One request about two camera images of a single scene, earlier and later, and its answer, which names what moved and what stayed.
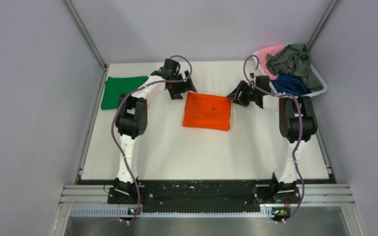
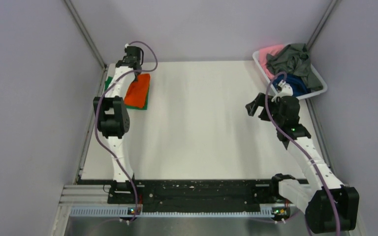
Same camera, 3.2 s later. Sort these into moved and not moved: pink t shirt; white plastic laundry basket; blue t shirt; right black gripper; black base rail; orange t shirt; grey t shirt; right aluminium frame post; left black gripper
Moved: orange t shirt; left black gripper; right black gripper
Not moved: pink t shirt; blue t shirt; black base rail; white plastic laundry basket; grey t shirt; right aluminium frame post
